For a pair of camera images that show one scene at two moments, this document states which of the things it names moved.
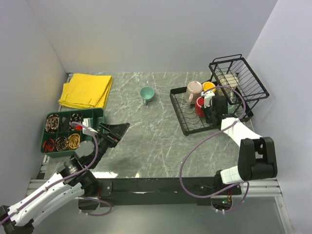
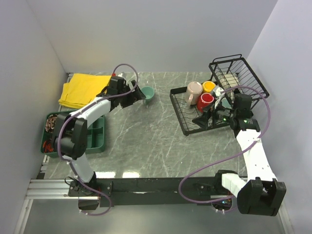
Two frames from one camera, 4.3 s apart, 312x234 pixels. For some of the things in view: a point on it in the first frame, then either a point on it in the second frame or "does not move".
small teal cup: [146, 93] does not move
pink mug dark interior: [194, 90] does not move
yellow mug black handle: [207, 85] does not move
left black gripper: [116, 132] → [137, 95]
